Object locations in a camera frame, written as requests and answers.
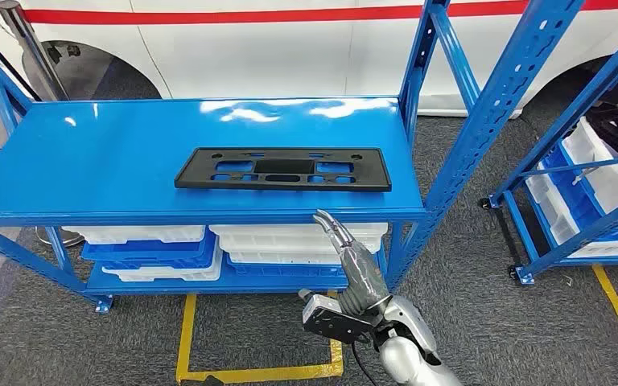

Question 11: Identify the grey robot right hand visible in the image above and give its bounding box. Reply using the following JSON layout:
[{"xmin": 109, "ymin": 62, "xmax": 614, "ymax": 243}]
[{"xmin": 313, "ymin": 208, "xmax": 392, "ymax": 314}]

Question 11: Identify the black plastic frame part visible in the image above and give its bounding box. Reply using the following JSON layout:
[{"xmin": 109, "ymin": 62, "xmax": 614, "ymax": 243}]
[{"xmin": 174, "ymin": 147, "xmax": 393, "ymax": 193}]

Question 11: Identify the blue wheeled shelf rack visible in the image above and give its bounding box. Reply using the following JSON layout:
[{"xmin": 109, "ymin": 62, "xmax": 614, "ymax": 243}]
[{"xmin": 482, "ymin": 18, "xmax": 618, "ymax": 286}]

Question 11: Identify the blue metal shelf rack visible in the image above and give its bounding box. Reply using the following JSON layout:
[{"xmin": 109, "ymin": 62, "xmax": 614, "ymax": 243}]
[{"xmin": 0, "ymin": 0, "xmax": 587, "ymax": 315}]

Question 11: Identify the black curved car part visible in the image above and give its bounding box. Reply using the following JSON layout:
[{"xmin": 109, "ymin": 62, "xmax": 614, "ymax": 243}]
[{"xmin": 586, "ymin": 101, "xmax": 618, "ymax": 163}]

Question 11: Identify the blue plastic bin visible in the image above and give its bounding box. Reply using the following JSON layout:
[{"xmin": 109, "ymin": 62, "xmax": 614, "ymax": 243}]
[
  {"xmin": 225, "ymin": 254, "xmax": 352, "ymax": 278},
  {"xmin": 80, "ymin": 232, "xmax": 218, "ymax": 271},
  {"xmin": 541, "ymin": 142, "xmax": 618, "ymax": 244}
]

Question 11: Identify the white car with red stripe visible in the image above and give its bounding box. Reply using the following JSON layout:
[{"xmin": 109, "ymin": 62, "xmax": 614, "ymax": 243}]
[{"xmin": 18, "ymin": 0, "xmax": 618, "ymax": 118}]

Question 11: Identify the black barrier belt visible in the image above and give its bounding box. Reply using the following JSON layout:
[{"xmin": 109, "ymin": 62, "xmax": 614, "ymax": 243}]
[{"xmin": 0, "ymin": 15, "xmax": 41, "ymax": 102}]

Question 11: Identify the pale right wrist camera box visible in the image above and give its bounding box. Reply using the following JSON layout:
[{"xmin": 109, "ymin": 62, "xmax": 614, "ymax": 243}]
[{"xmin": 298, "ymin": 289, "xmax": 342, "ymax": 326}]

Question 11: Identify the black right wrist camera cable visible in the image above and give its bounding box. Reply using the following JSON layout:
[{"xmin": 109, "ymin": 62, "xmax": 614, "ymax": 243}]
[{"xmin": 350, "ymin": 340, "xmax": 379, "ymax": 386}]

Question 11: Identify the silver stanchion post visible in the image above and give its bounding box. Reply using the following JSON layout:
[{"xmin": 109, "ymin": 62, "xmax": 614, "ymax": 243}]
[{"xmin": 0, "ymin": 0, "xmax": 85, "ymax": 248}]

